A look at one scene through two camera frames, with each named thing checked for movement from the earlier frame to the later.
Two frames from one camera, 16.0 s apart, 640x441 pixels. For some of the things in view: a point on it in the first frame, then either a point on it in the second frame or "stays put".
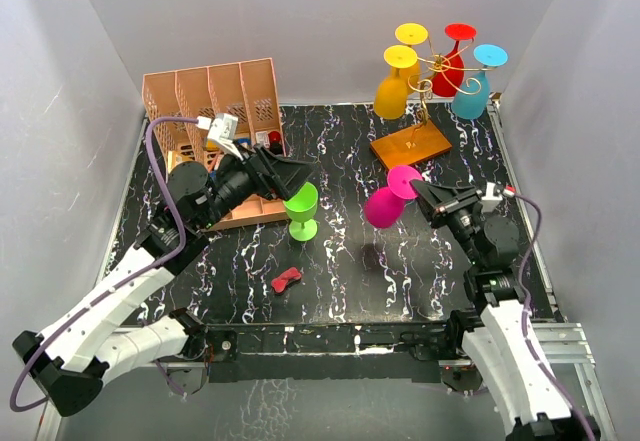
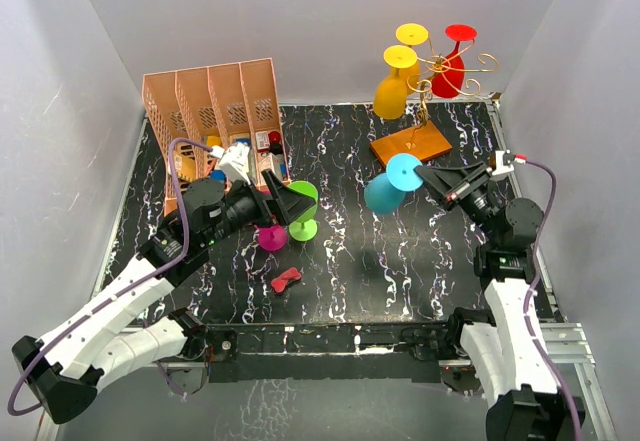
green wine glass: [302, 207] stays put
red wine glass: [447, 79] stays put
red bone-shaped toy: [280, 283] stays put
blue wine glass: [471, 98] to [385, 192]
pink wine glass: [384, 205] to [272, 238]
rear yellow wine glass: [411, 34] stays put
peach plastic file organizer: [247, 87] stays put
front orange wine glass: [391, 97] stays put
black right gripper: [443, 198] to [442, 182]
